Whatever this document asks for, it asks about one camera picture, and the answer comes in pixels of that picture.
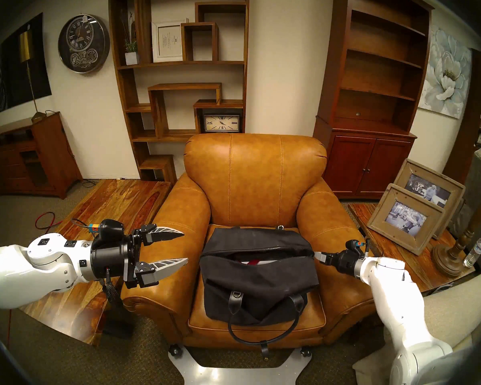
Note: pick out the white framed certificate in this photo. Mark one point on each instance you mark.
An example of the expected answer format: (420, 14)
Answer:
(167, 41)

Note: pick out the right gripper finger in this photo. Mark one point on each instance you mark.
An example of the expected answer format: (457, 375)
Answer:
(325, 260)
(324, 255)

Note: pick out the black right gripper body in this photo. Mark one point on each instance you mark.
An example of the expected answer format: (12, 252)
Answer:
(344, 263)

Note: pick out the turned wooden table lamp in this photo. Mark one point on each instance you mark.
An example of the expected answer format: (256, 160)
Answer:
(449, 262)

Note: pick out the round black wall clock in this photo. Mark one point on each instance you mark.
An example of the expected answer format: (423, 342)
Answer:
(83, 43)

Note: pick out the dark red bookcase cabinet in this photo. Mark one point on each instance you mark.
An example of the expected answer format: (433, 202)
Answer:
(364, 163)

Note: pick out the beige fabric sofa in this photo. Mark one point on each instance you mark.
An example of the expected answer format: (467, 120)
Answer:
(465, 308)

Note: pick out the small wooden picture frame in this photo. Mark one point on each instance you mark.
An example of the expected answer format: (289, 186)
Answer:
(385, 211)

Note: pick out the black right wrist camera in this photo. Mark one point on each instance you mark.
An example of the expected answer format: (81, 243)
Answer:
(354, 248)

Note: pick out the tall gold shade lamp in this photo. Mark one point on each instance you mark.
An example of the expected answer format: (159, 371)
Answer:
(25, 47)

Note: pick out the rustic wooden side table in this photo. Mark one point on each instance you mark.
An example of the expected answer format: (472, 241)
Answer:
(425, 268)

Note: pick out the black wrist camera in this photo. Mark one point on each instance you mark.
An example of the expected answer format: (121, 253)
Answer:
(111, 229)
(354, 248)

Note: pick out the large wooden picture frame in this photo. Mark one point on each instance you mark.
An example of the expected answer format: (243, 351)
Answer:
(449, 179)

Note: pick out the dark wooden door frame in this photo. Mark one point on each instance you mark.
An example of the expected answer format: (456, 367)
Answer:
(469, 127)

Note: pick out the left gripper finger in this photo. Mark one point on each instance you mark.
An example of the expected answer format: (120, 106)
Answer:
(162, 236)
(162, 266)

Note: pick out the brown wooden sideboard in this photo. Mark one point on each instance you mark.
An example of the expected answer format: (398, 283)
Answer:
(52, 155)

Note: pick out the white flower painting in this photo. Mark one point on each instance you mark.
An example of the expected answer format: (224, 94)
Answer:
(445, 71)

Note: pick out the tan leather armchair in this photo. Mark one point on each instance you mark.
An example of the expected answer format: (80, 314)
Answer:
(252, 175)

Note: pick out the black canvas zipper bag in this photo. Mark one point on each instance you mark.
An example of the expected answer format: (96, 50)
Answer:
(256, 288)

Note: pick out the red item inside bag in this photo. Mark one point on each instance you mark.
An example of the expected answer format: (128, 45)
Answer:
(253, 262)

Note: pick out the black zebra wall picture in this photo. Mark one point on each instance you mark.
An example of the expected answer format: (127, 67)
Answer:
(8, 79)

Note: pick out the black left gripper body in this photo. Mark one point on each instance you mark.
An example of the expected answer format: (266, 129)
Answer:
(110, 260)

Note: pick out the grey upholstered chair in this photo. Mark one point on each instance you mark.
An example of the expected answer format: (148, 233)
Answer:
(479, 187)

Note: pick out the small potted plant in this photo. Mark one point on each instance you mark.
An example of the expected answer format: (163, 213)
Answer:
(131, 57)

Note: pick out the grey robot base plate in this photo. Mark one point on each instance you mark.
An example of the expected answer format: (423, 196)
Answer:
(232, 374)

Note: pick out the rustic wooden coffee table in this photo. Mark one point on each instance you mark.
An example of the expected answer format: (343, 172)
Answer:
(116, 203)

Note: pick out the clear plastic water bottle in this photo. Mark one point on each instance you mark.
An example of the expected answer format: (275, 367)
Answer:
(473, 254)

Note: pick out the open wooden shelf unit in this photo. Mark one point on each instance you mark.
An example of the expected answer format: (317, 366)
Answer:
(160, 107)

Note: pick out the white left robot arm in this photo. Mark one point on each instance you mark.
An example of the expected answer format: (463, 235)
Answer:
(24, 272)

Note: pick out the rectangular wooden table clock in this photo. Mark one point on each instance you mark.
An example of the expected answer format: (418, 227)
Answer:
(221, 123)

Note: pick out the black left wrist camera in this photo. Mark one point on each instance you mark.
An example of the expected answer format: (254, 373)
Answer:
(111, 229)

